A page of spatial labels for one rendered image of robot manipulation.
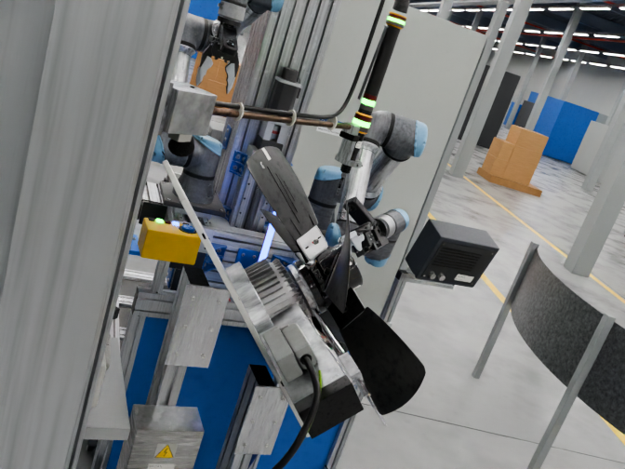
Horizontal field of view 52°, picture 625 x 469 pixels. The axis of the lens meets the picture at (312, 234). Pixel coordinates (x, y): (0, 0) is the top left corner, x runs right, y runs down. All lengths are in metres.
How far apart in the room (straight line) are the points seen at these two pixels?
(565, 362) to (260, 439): 2.01
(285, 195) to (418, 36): 2.25
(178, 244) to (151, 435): 0.63
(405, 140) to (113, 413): 1.24
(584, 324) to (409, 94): 1.52
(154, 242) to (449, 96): 2.36
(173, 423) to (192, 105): 0.75
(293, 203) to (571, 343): 2.09
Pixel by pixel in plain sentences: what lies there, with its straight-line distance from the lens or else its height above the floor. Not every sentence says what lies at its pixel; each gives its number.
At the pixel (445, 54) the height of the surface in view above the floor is 1.83.
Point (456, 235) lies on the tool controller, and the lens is 2.24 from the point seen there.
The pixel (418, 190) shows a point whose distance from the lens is 3.90.
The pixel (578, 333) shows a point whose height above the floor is 0.80.
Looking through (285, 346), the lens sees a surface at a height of 1.14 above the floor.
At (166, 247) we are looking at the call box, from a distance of 1.89.
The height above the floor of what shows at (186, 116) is 1.54.
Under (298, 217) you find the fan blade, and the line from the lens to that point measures 1.53.
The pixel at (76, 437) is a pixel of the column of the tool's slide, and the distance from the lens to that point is 1.25.
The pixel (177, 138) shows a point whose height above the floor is 1.49.
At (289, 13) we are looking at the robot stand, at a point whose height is 1.76.
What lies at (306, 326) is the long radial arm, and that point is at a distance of 1.40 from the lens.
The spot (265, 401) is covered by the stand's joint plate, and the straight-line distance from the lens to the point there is 1.60.
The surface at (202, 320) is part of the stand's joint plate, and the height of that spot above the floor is 1.07.
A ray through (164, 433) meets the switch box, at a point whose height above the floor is 0.83.
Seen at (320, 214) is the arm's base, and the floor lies 1.09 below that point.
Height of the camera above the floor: 1.72
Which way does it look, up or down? 17 degrees down
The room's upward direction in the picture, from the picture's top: 18 degrees clockwise
